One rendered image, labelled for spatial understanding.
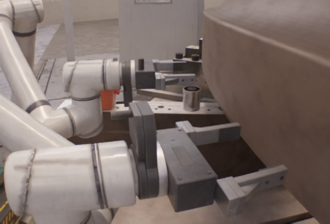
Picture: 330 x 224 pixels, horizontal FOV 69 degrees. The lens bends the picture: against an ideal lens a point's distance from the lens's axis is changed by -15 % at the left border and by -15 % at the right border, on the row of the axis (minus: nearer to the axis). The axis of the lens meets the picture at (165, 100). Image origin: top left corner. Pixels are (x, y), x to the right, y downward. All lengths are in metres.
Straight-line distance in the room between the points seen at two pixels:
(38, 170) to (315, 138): 0.41
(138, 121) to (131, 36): 3.94
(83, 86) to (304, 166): 0.57
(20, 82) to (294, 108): 0.70
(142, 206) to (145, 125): 1.00
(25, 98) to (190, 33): 3.89
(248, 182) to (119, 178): 0.15
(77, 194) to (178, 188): 0.12
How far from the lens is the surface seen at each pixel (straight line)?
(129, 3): 4.18
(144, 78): 0.71
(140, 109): 0.32
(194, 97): 1.25
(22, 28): 1.17
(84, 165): 0.33
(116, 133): 1.33
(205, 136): 0.45
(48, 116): 0.75
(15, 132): 0.54
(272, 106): 0.56
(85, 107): 0.78
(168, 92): 2.44
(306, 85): 0.47
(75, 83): 0.76
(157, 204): 1.30
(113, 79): 0.74
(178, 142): 0.39
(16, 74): 0.86
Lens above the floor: 1.20
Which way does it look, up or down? 22 degrees down
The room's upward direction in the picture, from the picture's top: straight up
